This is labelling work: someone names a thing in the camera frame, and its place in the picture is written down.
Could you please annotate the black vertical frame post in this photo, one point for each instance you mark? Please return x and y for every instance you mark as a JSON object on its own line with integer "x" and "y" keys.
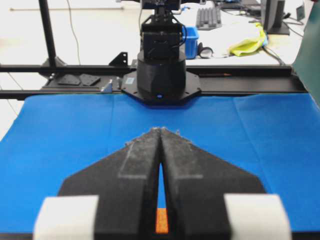
{"x": 53, "y": 60}

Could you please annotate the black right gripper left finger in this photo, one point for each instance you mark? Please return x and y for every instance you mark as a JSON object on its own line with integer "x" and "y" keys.
{"x": 112, "y": 199}

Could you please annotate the black keyboard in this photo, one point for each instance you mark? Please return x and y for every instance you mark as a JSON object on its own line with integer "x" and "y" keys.
{"x": 208, "y": 19}

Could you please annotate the blue table cloth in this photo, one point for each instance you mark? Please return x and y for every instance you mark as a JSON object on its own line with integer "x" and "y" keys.
{"x": 276, "y": 137}

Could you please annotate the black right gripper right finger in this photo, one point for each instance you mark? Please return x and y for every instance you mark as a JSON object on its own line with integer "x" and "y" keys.
{"x": 210, "y": 199}

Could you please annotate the black aluminium frame rail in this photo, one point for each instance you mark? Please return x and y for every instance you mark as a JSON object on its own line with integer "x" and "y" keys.
{"x": 200, "y": 81}

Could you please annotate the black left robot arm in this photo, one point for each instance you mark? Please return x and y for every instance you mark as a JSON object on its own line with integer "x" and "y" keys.
{"x": 161, "y": 75}

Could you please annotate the orange towel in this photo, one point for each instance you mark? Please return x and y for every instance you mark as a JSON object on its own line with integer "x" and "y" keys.
{"x": 161, "y": 222}

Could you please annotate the black monitor stand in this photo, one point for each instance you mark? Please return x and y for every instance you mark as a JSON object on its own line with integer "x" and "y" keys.
{"x": 272, "y": 15}

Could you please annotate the blue plastic bin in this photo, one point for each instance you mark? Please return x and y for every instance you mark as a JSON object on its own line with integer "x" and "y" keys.
{"x": 190, "y": 46}

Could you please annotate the yellow-green cloth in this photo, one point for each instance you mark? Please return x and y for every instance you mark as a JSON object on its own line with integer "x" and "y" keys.
{"x": 246, "y": 39}

